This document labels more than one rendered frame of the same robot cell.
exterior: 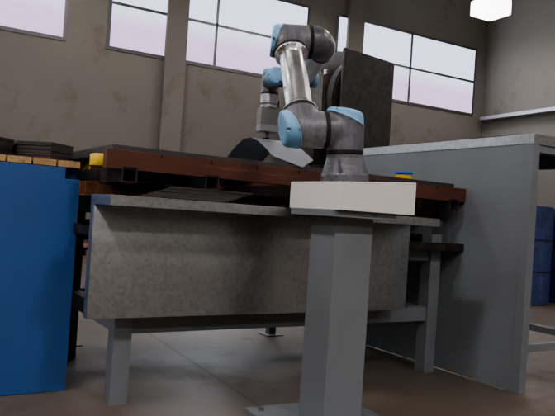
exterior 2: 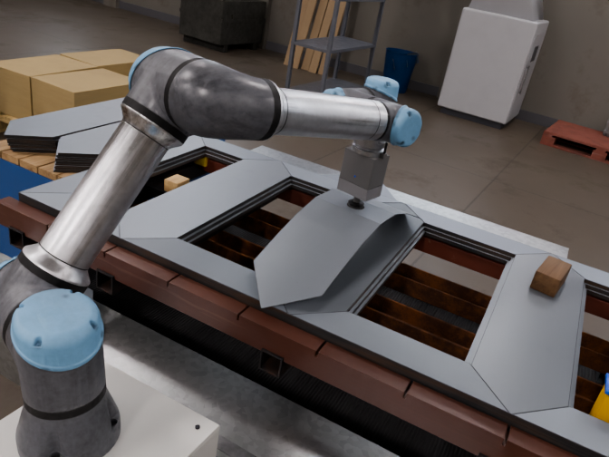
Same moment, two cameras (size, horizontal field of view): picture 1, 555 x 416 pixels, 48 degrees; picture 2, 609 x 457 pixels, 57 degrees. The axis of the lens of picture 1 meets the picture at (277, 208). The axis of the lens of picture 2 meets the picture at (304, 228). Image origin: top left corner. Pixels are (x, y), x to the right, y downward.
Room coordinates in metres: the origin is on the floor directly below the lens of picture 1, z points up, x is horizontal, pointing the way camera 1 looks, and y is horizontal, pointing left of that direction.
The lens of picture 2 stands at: (1.88, -0.89, 1.51)
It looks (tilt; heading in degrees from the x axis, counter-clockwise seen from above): 27 degrees down; 55
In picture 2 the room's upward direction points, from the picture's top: 10 degrees clockwise
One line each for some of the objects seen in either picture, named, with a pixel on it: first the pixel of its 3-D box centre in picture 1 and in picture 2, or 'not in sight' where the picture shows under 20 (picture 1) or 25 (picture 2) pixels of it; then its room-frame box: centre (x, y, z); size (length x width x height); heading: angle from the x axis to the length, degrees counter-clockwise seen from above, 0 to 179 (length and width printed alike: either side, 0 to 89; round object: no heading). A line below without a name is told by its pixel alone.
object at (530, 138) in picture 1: (461, 153); not in sight; (3.24, -0.92, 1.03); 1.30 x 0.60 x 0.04; 32
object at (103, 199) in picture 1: (286, 212); (159, 379); (2.19, -0.03, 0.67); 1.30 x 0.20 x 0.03; 122
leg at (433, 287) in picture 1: (428, 295); not in sight; (2.82, -0.70, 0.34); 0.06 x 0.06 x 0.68; 32
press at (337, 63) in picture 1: (325, 154); not in sight; (9.09, -0.65, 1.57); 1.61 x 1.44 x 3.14; 119
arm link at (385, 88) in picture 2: (270, 82); (377, 103); (2.69, 0.07, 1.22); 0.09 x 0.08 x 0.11; 9
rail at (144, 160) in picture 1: (315, 180); (279, 339); (2.40, -0.14, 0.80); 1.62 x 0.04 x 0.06; 122
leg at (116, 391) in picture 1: (122, 300); not in sight; (2.08, 0.49, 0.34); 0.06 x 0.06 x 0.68; 32
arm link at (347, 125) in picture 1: (343, 129); (59, 345); (1.98, -0.19, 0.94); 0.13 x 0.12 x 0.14; 99
